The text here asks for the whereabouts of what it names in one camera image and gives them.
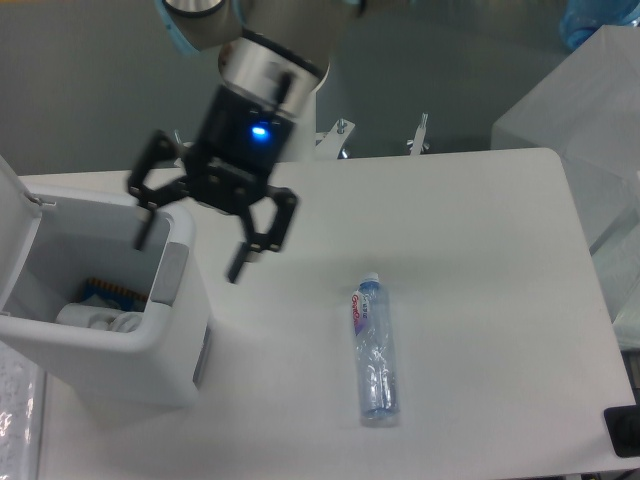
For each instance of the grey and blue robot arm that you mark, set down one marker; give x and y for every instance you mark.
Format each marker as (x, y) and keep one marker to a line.
(280, 53)

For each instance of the white table clamp bracket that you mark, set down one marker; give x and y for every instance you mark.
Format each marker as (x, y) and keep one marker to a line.
(335, 140)

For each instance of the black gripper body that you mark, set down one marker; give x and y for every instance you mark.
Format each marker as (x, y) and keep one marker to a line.
(230, 162)

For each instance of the white open trash can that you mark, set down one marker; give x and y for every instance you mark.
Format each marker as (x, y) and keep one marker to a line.
(52, 241)

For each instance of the white tissue wrapper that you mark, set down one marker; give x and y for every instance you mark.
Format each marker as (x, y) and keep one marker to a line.
(98, 318)

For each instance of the black device at edge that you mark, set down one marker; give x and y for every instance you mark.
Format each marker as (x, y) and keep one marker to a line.
(623, 427)

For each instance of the clear plastic water bottle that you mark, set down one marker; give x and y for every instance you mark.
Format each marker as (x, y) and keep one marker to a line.
(375, 357)

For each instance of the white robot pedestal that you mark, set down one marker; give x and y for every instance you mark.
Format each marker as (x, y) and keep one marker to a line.
(275, 82)

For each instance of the blue snack packet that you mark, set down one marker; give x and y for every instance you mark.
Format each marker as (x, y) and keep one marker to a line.
(100, 293)

